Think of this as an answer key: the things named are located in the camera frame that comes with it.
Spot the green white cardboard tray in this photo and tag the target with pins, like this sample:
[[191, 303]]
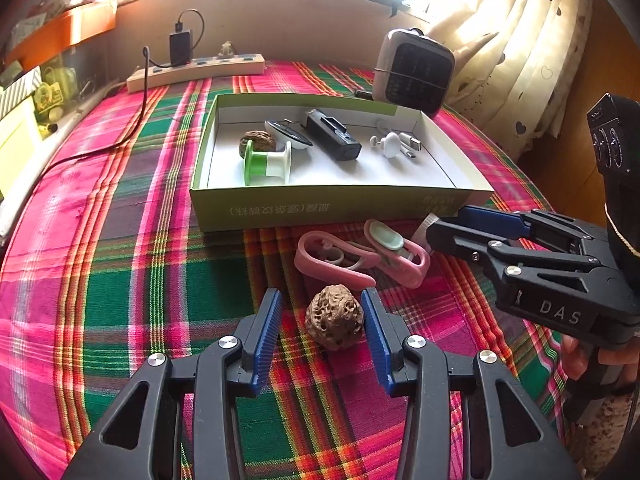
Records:
[[431, 174]]

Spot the brown walnut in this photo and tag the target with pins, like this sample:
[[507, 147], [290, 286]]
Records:
[[334, 318], [262, 141]]

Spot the green white spool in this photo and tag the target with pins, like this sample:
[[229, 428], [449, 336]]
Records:
[[258, 165]]

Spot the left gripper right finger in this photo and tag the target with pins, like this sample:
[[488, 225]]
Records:
[[505, 435]]

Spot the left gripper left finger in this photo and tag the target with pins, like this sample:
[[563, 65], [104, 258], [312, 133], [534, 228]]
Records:
[[139, 435]]

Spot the pink case with green lid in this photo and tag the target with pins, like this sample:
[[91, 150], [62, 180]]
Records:
[[400, 259]]

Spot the pink oval clip case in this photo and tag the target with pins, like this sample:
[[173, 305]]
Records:
[[328, 259]]

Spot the black charger adapter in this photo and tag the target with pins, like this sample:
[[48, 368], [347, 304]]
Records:
[[180, 48]]

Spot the striped white box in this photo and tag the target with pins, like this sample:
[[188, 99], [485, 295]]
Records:
[[19, 91]]

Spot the yellow green bottle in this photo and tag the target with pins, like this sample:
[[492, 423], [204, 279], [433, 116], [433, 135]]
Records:
[[57, 89]]

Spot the cream heart pattern curtain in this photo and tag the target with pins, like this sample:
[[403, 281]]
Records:
[[516, 62]]

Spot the beige power strip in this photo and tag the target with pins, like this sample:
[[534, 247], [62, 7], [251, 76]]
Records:
[[200, 68]]

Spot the small figurine on strip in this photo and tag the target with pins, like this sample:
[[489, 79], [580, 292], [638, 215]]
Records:
[[227, 50]]

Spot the grey small fan heater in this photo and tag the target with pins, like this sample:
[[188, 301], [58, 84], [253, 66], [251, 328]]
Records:
[[412, 71]]

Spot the orange storage bin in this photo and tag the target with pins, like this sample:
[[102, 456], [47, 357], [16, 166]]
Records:
[[67, 30]]

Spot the pink plaid tablecloth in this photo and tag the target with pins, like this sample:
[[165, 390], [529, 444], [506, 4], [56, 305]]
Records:
[[107, 265]]

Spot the white round cap jar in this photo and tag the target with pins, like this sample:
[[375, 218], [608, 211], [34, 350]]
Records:
[[419, 235]]

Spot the yellow green box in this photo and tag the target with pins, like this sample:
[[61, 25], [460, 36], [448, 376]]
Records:
[[20, 137]]

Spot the black rectangular device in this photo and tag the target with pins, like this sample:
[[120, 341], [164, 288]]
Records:
[[332, 136]]

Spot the black round disc gadget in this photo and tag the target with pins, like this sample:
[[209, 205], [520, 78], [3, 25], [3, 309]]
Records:
[[283, 132]]

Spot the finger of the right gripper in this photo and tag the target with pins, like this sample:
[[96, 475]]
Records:
[[480, 249], [504, 224]]

